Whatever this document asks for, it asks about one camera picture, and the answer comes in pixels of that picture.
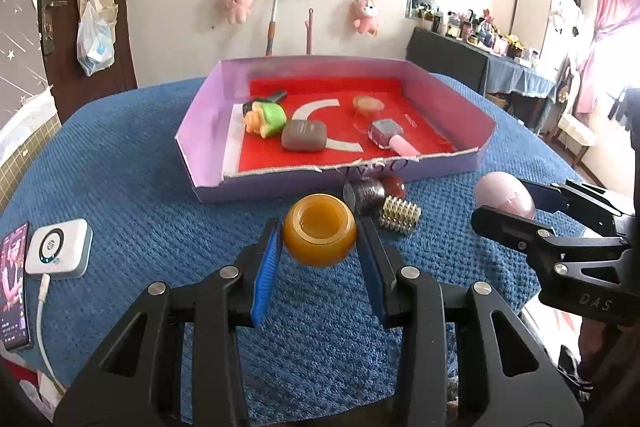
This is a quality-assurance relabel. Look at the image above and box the pink oval case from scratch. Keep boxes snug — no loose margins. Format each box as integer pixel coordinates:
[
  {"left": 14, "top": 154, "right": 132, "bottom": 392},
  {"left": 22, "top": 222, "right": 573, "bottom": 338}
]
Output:
[{"left": 474, "top": 172, "right": 537, "bottom": 220}]

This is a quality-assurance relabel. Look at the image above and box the smartphone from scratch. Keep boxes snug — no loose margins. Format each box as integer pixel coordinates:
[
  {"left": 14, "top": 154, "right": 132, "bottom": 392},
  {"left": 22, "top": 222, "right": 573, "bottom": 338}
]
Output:
[{"left": 0, "top": 222, "right": 33, "bottom": 353}]

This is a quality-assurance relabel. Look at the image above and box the silver orange mop handle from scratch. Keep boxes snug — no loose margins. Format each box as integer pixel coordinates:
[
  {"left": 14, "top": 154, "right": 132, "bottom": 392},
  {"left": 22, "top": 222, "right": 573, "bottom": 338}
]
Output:
[{"left": 265, "top": 0, "right": 286, "bottom": 56}]

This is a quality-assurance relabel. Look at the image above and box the black handheld device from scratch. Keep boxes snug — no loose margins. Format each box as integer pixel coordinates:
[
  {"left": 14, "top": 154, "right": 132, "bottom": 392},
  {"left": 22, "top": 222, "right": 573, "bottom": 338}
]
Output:
[{"left": 242, "top": 90, "right": 288, "bottom": 115}]

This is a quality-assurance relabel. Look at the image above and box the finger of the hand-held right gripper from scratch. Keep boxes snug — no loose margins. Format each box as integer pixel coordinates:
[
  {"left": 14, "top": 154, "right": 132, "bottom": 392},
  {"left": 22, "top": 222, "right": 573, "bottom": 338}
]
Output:
[
  {"left": 472, "top": 204, "right": 626, "bottom": 278},
  {"left": 520, "top": 179, "right": 628, "bottom": 235}
]

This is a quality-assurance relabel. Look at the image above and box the dark glitter ball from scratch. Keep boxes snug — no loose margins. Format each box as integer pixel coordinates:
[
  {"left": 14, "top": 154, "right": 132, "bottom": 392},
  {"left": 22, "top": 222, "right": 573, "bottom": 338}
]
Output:
[{"left": 343, "top": 178, "right": 387, "bottom": 214}]

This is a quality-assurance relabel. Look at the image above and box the red printed paper bag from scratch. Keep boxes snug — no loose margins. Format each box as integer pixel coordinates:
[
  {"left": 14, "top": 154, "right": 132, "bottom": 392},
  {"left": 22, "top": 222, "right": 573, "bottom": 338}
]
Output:
[{"left": 241, "top": 77, "right": 456, "bottom": 175}]

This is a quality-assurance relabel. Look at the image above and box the pink octopus plush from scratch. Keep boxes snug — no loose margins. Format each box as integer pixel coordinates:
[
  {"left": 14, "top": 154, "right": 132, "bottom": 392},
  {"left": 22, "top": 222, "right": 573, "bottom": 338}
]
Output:
[{"left": 216, "top": 0, "right": 255, "bottom": 26}]

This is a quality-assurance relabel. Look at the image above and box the row of cosmetics bottles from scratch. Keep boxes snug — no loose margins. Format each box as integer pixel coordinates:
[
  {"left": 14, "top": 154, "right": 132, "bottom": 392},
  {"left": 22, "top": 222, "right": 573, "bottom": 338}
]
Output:
[{"left": 415, "top": 7, "right": 543, "bottom": 68}]

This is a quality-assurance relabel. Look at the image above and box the clear plastic bag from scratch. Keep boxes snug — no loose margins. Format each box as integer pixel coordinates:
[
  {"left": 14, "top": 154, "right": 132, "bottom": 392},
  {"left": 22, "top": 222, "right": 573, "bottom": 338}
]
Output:
[{"left": 76, "top": 2, "right": 117, "bottom": 78}]

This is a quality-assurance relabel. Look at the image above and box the green frog toy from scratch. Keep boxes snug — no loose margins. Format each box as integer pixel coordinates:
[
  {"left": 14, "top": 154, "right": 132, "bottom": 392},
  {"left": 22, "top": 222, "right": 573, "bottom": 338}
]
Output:
[{"left": 243, "top": 102, "right": 287, "bottom": 139}]

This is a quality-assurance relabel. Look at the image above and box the white charging cable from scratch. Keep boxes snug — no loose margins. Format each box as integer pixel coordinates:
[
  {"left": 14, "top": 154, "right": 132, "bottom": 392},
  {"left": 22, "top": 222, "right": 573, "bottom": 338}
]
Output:
[{"left": 34, "top": 273, "right": 68, "bottom": 390}]

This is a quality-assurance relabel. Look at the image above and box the white wardrobe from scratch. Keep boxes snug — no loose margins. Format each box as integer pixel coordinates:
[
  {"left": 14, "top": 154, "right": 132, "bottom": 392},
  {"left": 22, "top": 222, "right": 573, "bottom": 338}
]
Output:
[{"left": 509, "top": 0, "right": 583, "bottom": 72}]

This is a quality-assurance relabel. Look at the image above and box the pink curtain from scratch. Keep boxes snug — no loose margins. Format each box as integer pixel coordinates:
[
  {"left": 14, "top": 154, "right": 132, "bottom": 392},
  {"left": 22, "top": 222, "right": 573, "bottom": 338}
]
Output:
[{"left": 575, "top": 0, "right": 640, "bottom": 118}]

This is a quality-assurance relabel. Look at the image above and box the gold studded cylinder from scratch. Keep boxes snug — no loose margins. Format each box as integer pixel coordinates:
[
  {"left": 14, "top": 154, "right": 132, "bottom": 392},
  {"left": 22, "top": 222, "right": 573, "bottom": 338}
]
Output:
[{"left": 378, "top": 196, "right": 422, "bottom": 236}]

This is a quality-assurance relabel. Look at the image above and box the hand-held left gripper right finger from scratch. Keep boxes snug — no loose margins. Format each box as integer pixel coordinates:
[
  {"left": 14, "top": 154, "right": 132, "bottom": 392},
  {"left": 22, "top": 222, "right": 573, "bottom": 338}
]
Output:
[{"left": 356, "top": 217, "right": 586, "bottom": 427}]

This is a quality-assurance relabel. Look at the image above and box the metal door handle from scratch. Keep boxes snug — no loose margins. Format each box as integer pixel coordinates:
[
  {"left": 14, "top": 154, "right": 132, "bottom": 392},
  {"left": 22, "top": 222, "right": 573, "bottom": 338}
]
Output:
[{"left": 40, "top": 0, "right": 68, "bottom": 55}]

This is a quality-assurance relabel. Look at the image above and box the brown eyeshadow case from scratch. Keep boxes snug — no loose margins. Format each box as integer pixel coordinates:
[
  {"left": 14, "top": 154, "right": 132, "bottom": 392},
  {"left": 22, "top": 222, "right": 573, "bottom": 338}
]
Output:
[{"left": 281, "top": 119, "right": 328, "bottom": 152}]

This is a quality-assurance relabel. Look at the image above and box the purple cardboard box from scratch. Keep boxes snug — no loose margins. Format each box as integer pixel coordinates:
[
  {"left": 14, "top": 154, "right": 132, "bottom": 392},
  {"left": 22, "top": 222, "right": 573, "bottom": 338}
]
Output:
[{"left": 175, "top": 55, "right": 497, "bottom": 205}]

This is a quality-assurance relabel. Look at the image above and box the clear round lid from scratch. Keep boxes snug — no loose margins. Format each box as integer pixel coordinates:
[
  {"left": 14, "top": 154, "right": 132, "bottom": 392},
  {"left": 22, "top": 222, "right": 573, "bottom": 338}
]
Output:
[{"left": 350, "top": 99, "right": 388, "bottom": 132}]

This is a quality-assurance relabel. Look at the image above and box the white portable router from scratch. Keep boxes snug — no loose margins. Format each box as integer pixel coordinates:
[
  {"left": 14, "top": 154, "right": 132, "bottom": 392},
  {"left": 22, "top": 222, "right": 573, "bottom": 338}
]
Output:
[{"left": 25, "top": 218, "right": 94, "bottom": 279}]

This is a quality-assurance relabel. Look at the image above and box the amber round jar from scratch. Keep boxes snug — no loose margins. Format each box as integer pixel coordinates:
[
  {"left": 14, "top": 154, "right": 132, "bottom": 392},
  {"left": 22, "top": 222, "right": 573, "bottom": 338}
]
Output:
[{"left": 282, "top": 193, "right": 358, "bottom": 268}]

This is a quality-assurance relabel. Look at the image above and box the pink grey handheld device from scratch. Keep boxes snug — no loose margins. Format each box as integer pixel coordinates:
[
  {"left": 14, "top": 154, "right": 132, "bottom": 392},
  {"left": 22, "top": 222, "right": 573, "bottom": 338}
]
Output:
[{"left": 368, "top": 118, "right": 420, "bottom": 156}]

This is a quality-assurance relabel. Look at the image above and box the red-brown ball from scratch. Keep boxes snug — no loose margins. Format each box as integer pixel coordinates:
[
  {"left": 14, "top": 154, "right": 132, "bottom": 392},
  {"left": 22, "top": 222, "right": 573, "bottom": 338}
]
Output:
[{"left": 382, "top": 176, "right": 408, "bottom": 199}]

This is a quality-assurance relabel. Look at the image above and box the dark cloth covered desk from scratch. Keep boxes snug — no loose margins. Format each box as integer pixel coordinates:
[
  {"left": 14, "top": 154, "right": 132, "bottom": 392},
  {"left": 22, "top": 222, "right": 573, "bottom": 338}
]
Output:
[{"left": 406, "top": 27, "right": 558, "bottom": 110}]

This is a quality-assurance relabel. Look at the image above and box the pink bear plush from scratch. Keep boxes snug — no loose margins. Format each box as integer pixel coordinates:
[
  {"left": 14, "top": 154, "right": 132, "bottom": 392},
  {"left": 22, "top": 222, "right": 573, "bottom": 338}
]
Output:
[{"left": 350, "top": 0, "right": 379, "bottom": 35}]

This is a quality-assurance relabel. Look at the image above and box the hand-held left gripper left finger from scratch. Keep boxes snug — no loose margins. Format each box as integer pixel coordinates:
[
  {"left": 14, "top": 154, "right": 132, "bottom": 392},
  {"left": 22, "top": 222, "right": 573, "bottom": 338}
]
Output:
[{"left": 54, "top": 217, "right": 285, "bottom": 427}]

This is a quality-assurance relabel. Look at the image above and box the pink stick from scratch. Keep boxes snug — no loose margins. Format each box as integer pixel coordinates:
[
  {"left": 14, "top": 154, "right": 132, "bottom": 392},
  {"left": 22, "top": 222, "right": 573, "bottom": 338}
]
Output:
[{"left": 305, "top": 8, "right": 317, "bottom": 56}]

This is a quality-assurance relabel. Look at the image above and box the white cushioned chair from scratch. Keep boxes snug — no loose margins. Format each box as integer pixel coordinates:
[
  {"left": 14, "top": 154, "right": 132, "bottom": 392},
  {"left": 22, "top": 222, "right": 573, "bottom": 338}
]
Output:
[{"left": 542, "top": 72, "right": 598, "bottom": 152}]

